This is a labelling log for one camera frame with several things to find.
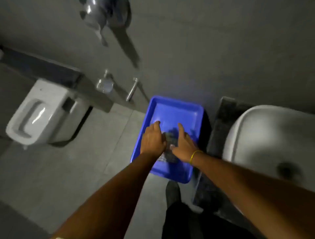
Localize dark stone wall ledge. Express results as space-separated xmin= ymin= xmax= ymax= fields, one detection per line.
xmin=0 ymin=45 xmax=114 ymax=113

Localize person's left forearm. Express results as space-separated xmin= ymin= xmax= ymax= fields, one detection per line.
xmin=50 ymin=152 xmax=161 ymax=239

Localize person's right hand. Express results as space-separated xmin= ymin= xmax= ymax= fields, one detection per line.
xmin=170 ymin=123 xmax=201 ymax=164

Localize chrome spray handle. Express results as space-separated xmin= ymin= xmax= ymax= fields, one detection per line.
xmin=126 ymin=77 xmax=139 ymax=102

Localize person's left hand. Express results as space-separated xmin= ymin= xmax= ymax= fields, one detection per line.
xmin=140 ymin=121 xmax=168 ymax=158

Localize person's right forearm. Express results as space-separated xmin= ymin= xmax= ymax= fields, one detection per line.
xmin=191 ymin=152 xmax=315 ymax=239

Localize dark stone sink counter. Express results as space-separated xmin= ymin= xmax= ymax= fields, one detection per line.
xmin=192 ymin=97 xmax=267 ymax=239

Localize white ceramic sink basin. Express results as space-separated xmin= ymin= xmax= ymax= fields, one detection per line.
xmin=222 ymin=105 xmax=315 ymax=215

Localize person's dark shoe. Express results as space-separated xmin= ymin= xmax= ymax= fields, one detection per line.
xmin=165 ymin=180 xmax=182 ymax=210

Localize dark grey wet cloth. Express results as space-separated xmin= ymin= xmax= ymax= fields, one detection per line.
xmin=158 ymin=128 xmax=195 ymax=164

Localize person's black trousers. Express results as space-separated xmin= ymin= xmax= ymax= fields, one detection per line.
xmin=161 ymin=201 xmax=257 ymax=239

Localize white ceramic toilet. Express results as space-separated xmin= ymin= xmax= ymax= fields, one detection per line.
xmin=5 ymin=78 xmax=90 ymax=150

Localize yellow wristband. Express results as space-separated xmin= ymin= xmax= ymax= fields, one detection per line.
xmin=189 ymin=150 xmax=204 ymax=165

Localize chrome angle valve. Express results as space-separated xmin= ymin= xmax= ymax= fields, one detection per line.
xmin=96 ymin=69 xmax=114 ymax=94

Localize blue plastic tub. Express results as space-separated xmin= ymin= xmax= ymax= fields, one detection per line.
xmin=130 ymin=96 xmax=205 ymax=184

